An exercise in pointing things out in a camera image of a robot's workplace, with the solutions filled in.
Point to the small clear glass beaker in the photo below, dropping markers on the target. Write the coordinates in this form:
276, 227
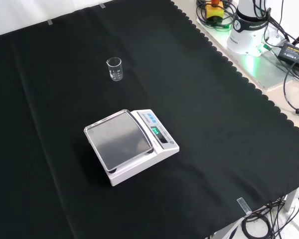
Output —
114, 72

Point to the white electronic balance steel pan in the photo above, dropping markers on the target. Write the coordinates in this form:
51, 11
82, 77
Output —
129, 139

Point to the black cloth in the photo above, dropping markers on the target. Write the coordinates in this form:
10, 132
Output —
201, 104

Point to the grey tape strip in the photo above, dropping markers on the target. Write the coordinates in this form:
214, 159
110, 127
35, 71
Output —
244, 206
49, 22
102, 5

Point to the yellow stop button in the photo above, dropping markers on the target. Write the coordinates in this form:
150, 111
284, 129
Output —
214, 10

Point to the black power adapter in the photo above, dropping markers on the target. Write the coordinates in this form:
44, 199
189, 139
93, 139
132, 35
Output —
292, 53

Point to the grey table leg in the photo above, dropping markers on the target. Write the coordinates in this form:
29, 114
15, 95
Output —
291, 201

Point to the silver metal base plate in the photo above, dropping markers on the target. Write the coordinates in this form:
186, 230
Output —
264, 72

